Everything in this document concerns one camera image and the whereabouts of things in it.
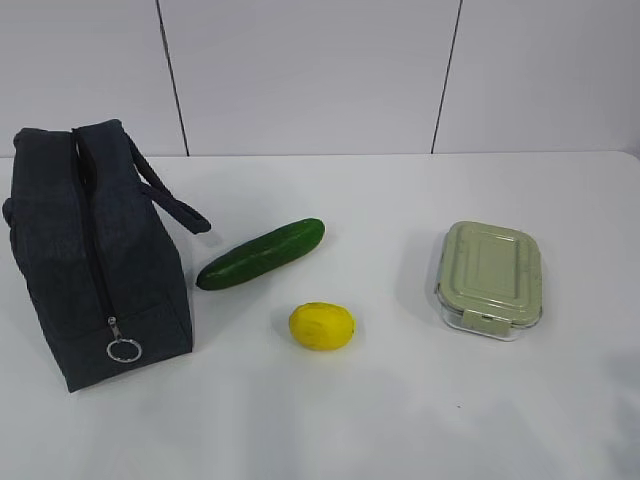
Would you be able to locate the green cucumber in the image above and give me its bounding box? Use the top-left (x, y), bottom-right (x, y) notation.
top-left (196, 218), bottom-right (326, 291)

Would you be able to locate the yellow lemon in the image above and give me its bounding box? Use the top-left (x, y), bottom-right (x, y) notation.
top-left (289, 302), bottom-right (356, 351)

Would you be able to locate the glass container green lid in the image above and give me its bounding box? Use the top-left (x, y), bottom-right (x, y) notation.
top-left (434, 221), bottom-right (543, 341)

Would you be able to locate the dark blue lunch bag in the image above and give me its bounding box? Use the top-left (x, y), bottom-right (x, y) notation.
top-left (2, 119), bottom-right (211, 392)

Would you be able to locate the silver zipper pull ring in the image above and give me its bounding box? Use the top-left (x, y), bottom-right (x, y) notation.
top-left (104, 315), bottom-right (137, 363)

